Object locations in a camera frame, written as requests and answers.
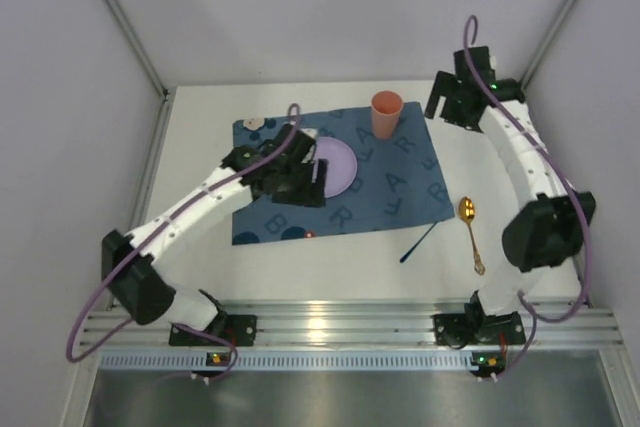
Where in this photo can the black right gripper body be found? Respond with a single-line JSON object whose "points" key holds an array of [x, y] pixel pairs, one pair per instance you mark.
{"points": [[451, 101]]}

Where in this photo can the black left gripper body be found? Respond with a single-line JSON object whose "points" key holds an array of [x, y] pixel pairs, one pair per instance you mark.
{"points": [[304, 182]]}

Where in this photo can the purple plastic plate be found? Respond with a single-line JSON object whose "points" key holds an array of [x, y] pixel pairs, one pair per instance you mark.
{"points": [[342, 165]]}

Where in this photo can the orange plastic cup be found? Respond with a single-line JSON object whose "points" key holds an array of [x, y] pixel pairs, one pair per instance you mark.
{"points": [[386, 108]]}

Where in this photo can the blue letter-print placemat cloth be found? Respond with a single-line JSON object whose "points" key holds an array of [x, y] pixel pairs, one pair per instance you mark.
{"points": [[399, 184]]}

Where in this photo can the blue metallic fork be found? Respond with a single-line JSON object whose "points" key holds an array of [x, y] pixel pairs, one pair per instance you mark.
{"points": [[412, 249]]}

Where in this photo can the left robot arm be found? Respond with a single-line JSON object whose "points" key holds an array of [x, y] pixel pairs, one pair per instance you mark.
{"points": [[136, 265]]}

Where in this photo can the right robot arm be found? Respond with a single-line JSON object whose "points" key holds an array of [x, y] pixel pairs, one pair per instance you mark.
{"points": [[552, 222]]}

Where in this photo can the gold ornate spoon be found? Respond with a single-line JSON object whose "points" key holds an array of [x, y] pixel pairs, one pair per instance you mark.
{"points": [[467, 213]]}

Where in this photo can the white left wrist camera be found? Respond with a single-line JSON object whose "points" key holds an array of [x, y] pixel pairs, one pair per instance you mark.
{"points": [[310, 132]]}

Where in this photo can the aluminium mounting rail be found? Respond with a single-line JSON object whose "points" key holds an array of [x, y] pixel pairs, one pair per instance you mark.
{"points": [[400, 324]]}

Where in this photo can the right aluminium frame post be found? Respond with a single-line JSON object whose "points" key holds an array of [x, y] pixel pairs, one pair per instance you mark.
{"points": [[553, 30]]}

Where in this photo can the aluminium frame post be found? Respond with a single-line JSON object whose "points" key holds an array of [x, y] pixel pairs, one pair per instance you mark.
{"points": [[136, 46], [553, 30]]}

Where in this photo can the perforated grey cable duct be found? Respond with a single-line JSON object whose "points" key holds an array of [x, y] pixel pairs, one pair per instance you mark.
{"points": [[296, 360]]}

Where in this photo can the left aluminium frame post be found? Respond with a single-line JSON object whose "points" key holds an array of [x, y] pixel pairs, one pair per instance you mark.
{"points": [[136, 46]]}

